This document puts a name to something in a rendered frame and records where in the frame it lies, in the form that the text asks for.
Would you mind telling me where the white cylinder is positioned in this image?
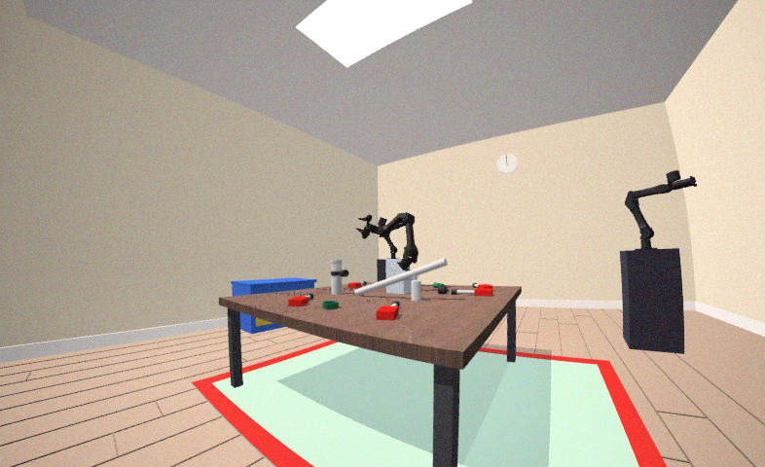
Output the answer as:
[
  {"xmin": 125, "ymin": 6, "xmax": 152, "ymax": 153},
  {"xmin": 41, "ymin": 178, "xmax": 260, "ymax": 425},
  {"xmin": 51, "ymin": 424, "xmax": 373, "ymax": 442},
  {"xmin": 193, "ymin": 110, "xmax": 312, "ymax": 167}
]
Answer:
[{"xmin": 354, "ymin": 259, "xmax": 448, "ymax": 296}]

